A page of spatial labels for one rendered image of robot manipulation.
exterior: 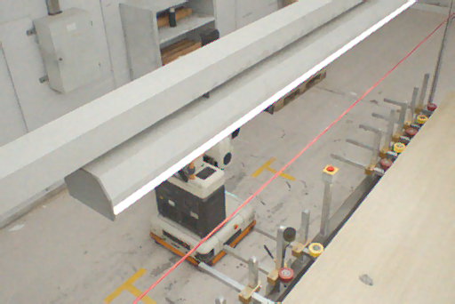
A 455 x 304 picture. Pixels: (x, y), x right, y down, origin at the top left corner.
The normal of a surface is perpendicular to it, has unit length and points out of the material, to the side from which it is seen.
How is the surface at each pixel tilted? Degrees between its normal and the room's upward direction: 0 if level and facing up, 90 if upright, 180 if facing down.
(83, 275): 0
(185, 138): 61
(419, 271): 0
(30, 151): 0
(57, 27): 90
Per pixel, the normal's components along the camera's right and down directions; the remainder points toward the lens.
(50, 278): -0.03, -0.82
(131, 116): 0.79, 0.32
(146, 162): 0.68, -0.12
